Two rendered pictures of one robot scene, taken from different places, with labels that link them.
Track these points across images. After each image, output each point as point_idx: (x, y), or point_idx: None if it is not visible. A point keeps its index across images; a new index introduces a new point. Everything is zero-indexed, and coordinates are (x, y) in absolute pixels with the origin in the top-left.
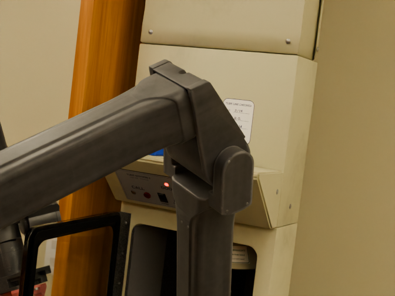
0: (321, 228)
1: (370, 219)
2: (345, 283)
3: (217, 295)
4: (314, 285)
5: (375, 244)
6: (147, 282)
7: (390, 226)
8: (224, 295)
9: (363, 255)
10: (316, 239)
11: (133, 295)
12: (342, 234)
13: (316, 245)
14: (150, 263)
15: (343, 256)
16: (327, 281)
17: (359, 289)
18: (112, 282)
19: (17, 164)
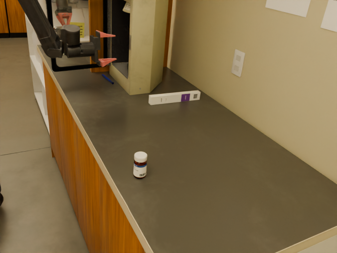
0: (208, 6)
1: (221, 1)
2: (212, 31)
3: (25, 0)
4: (204, 32)
5: (222, 13)
6: (125, 20)
7: (227, 4)
8: (28, 0)
9: (218, 18)
10: (206, 11)
11: (116, 24)
12: (213, 9)
13: (206, 14)
14: (125, 13)
15: (213, 19)
16: (208, 30)
17: (216, 34)
18: (105, 18)
19: None
